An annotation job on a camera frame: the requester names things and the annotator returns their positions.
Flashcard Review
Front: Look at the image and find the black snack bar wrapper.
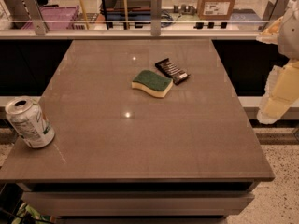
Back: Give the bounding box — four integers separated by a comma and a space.
155, 58, 189, 85

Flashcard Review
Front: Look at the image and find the right metal railing post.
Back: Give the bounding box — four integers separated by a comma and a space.
260, 0, 299, 31

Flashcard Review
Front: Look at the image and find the left metal railing post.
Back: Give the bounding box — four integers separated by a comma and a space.
23, 0, 48, 35

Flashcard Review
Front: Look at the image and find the white green 7up can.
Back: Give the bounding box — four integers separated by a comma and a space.
5, 96, 55, 148

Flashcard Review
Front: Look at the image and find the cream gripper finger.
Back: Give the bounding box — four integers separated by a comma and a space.
256, 17, 283, 45
257, 59, 299, 124

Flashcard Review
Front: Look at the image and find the yellow broom handle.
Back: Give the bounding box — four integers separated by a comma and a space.
79, 0, 90, 30

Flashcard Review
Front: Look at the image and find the green and yellow sponge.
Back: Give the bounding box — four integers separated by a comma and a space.
131, 70, 173, 98

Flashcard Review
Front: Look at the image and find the purple plastic crate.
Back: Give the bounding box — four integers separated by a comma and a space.
35, 6, 79, 31

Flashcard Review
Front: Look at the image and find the metal railing post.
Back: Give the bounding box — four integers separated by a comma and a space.
150, 0, 162, 35
260, 0, 299, 31
23, 0, 48, 35

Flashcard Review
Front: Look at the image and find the middle metal railing post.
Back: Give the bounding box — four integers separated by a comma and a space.
150, 0, 162, 35

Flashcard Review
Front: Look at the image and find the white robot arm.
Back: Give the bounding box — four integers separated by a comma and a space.
256, 0, 299, 124

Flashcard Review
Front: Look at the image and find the brown cardboard box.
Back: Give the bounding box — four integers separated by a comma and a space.
197, 0, 235, 20

